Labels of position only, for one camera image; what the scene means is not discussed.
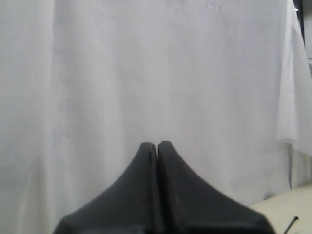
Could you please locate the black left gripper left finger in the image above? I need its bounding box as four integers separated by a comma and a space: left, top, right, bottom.
54, 143, 160, 234

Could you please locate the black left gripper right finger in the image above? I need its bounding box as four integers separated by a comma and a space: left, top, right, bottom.
157, 141, 275, 234

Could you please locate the black cord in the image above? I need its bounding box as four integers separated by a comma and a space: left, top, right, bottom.
284, 216, 299, 234

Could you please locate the white backdrop curtain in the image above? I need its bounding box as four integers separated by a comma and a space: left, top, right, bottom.
0, 0, 312, 234

